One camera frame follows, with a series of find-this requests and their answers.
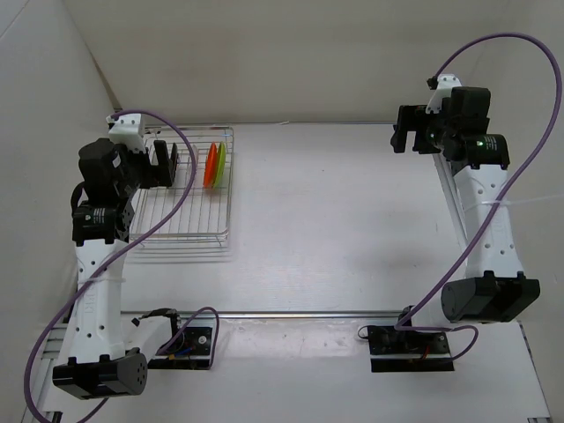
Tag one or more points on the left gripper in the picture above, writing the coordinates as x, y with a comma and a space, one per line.
155, 174

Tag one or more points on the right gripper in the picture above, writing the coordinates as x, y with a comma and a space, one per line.
411, 118

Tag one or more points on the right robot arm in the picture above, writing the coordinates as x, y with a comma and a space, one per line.
473, 167

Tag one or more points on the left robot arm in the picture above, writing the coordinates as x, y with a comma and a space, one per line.
101, 364

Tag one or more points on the orange plate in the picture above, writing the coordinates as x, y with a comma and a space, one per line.
210, 166

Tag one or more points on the green plate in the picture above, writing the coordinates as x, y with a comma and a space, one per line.
220, 164

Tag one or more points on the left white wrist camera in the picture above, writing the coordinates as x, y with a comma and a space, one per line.
127, 130

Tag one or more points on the wire dish rack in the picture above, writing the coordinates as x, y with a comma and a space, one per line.
198, 232

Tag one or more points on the white cable tie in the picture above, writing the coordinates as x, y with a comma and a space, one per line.
507, 203

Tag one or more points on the aluminium rail front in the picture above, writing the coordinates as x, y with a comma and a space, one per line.
349, 314

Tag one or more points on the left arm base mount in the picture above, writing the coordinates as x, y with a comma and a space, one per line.
193, 349

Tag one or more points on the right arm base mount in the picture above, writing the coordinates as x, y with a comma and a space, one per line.
393, 351

